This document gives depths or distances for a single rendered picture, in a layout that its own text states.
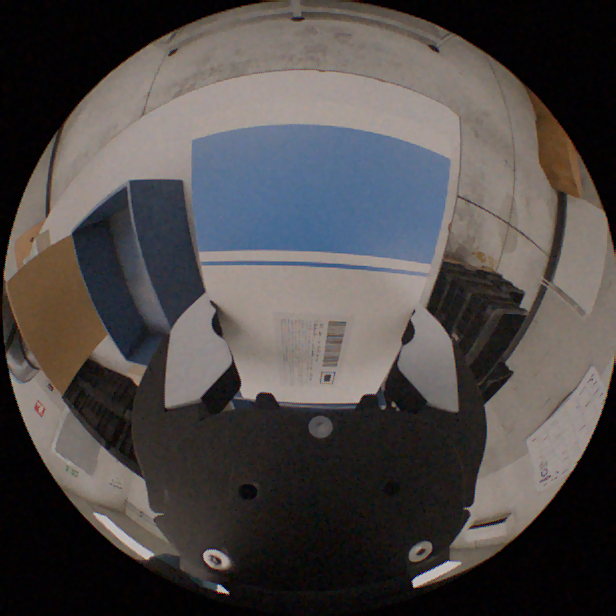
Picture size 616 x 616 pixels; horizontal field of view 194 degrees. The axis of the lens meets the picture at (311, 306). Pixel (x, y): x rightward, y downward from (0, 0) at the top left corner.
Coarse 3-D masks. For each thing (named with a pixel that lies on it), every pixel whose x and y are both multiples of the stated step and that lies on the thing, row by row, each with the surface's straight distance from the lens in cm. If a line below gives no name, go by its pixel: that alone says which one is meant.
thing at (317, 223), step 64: (256, 128) 9; (320, 128) 9; (384, 128) 9; (192, 192) 10; (256, 192) 8; (320, 192) 8; (384, 192) 9; (256, 256) 9; (320, 256) 8; (384, 256) 9; (256, 320) 10; (320, 320) 10; (384, 320) 11; (256, 384) 15; (320, 384) 14
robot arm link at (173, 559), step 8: (144, 560) 27; (152, 560) 26; (160, 560) 26; (168, 560) 27; (176, 560) 27; (160, 568) 25; (168, 568) 25; (176, 568) 25; (176, 576) 24; (184, 576) 25; (192, 576) 26; (200, 584) 25; (208, 584) 27; (216, 584) 29
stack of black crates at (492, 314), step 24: (456, 264) 103; (456, 288) 71; (480, 288) 73; (432, 312) 78; (456, 312) 69; (480, 312) 63; (504, 312) 66; (528, 312) 85; (456, 336) 69; (480, 336) 63; (504, 336) 90; (480, 360) 98
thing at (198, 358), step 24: (192, 312) 10; (216, 312) 10; (192, 336) 8; (216, 336) 8; (168, 360) 8; (192, 360) 7; (216, 360) 7; (168, 384) 7; (192, 384) 7; (216, 384) 6; (240, 384) 8; (168, 408) 7; (216, 408) 7
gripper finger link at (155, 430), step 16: (160, 352) 8; (160, 368) 8; (144, 384) 8; (160, 384) 7; (144, 400) 7; (160, 400) 7; (144, 416) 7; (160, 416) 6; (176, 416) 6; (192, 416) 6; (208, 416) 7; (144, 432) 7; (160, 432) 6; (176, 432) 6; (144, 448) 6; (160, 448) 6; (144, 464) 6; (160, 464) 6; (144, 480) 6; (160, 480) 6; (160, 496) 6; (160, 512) 6
